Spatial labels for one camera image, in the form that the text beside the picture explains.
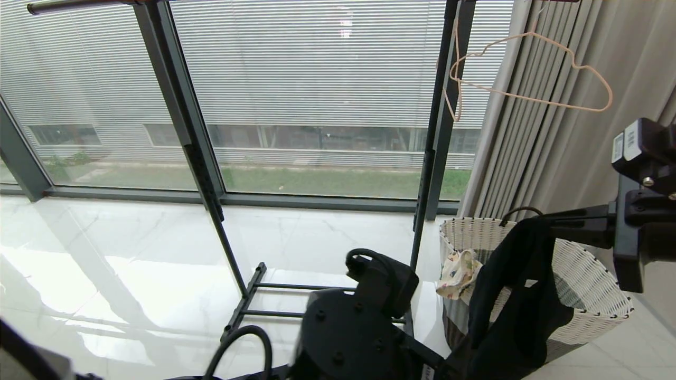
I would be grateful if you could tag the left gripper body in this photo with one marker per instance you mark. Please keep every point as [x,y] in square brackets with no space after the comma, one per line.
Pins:
[425,364]

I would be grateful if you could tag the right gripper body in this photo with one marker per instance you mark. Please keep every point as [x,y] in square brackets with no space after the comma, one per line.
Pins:
[655,227]

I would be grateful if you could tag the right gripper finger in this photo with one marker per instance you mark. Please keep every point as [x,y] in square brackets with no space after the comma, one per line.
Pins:
[594,233]
[591,214]

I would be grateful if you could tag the black garment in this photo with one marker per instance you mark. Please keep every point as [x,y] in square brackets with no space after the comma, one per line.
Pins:
[517,306]

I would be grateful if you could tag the pink clothes hanger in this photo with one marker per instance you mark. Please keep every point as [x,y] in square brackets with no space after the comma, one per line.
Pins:
[528,95]
[459,100]

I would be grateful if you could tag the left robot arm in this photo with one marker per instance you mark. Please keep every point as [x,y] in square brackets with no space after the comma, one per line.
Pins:
[343,338]

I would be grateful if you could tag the white laundry basket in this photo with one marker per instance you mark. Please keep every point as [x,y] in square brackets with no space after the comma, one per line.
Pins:
[597,285]

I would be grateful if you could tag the black clothes rack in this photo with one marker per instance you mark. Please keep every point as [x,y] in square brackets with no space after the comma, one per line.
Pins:
[428,184]

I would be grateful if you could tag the beige curtain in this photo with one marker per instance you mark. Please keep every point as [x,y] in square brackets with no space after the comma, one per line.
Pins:
[554,158]

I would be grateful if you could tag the cream printed garment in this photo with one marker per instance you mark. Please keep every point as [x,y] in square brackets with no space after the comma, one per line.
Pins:
[457,274]

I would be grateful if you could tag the window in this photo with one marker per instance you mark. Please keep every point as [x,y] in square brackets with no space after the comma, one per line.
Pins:
[317,79]

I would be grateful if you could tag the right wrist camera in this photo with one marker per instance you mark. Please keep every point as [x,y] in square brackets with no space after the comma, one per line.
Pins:
[641,148]

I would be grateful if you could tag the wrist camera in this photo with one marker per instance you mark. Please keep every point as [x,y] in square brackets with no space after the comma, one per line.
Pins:
[641,148]
[385,287]

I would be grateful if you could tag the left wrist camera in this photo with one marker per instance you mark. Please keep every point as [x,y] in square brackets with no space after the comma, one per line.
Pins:
[385,287]

